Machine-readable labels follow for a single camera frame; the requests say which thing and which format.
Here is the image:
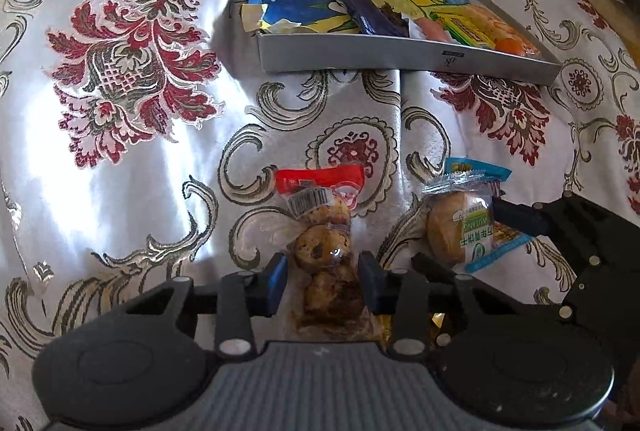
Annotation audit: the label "navy blue stick sachet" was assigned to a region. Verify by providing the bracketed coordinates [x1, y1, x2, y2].
[338, 0, 409, 38]

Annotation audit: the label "orange rice cracker pack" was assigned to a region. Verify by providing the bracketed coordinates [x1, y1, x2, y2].
[466, 5, 539, 57]

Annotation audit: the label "dark dried fruit piece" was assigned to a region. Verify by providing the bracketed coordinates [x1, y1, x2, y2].
[381, 3, 408, 29]

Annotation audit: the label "blue packet brown snack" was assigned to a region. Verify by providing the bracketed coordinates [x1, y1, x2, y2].
[445, 157, 532, 273]

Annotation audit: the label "small orange tangerine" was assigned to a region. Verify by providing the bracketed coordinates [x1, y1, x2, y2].
[495, 36, 527, 57]

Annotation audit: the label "floral white bedspread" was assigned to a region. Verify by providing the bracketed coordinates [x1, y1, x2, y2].
[1, 0, 639, 430]

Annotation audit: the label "round bun green label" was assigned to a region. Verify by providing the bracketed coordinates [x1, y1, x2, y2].
[422, 173, 474, 269]

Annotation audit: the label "clear bag brown nuts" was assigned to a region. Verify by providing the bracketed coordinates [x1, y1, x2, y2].
[276, 161, 382, 342]

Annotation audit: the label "sausages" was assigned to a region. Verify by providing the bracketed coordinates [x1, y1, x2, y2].
[408, 17, 456, 44]

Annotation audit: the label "gold foil snack packet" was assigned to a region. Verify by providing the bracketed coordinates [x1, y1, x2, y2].
[376, 313, 445, 342]

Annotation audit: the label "yellow biscuit pack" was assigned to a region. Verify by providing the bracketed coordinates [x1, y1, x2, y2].
[430, 12, 495, 50]

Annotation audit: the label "grey cardboard tray box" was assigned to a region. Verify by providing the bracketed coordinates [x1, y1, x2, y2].
[240, 0, 560, 85]

